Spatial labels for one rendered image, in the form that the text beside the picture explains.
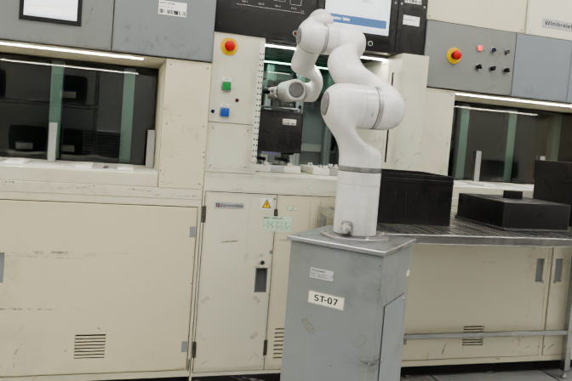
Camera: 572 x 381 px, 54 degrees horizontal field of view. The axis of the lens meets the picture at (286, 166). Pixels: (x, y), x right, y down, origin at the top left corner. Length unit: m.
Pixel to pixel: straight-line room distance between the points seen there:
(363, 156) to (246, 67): 0.83
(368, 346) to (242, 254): 0.88
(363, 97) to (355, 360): 0.68
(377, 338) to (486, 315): 1.32
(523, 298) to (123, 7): 2.13
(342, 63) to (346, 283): 0.64
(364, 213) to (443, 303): 1.17
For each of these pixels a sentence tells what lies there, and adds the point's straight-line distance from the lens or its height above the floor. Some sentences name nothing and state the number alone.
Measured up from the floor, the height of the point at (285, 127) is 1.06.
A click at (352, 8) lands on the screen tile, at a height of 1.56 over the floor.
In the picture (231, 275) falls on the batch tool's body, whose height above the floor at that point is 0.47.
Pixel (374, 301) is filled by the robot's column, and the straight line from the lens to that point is 1.48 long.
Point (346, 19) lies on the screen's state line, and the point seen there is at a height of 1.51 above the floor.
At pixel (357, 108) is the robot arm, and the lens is 1.52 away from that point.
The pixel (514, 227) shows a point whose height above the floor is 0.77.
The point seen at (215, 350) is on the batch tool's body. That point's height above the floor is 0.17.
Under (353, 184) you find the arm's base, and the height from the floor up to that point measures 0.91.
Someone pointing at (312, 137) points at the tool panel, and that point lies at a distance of 3.22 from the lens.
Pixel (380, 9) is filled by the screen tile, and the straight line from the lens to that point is 2.42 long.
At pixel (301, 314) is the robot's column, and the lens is 1.57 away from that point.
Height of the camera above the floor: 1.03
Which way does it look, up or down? 3 degrees down
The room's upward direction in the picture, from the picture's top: 4 degrees clockwise
